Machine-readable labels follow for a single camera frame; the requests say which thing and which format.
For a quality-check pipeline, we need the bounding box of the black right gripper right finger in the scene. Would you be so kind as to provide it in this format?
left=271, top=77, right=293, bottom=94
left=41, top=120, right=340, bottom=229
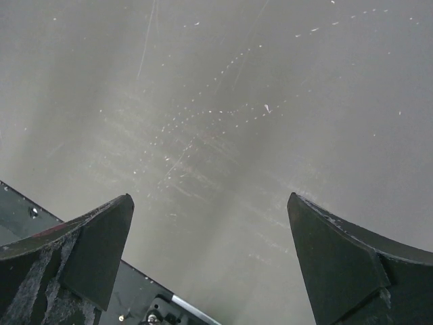
left=287, top=192, right=432, bottom=324

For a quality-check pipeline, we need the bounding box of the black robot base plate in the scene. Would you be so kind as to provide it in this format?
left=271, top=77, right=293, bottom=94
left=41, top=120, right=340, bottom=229
left=1, top=183, right=214, bottom=324

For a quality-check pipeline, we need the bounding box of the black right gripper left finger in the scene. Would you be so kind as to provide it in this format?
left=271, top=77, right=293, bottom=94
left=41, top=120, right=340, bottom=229
left=1, top=194, right=135, bottom=324

